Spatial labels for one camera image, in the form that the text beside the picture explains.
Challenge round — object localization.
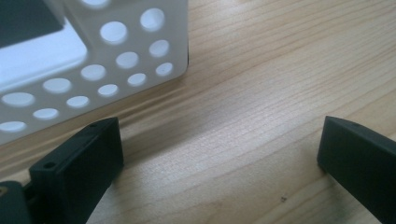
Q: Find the white perforated plastic basket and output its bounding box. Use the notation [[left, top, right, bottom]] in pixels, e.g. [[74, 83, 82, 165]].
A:
[[0, 0, 190, 147]]

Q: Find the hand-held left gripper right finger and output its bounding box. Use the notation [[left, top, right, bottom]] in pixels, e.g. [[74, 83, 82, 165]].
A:
[[317, 115, 396, 224]]

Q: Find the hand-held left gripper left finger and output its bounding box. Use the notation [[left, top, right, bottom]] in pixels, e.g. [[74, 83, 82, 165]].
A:
[[28, 117, 125, 224]]

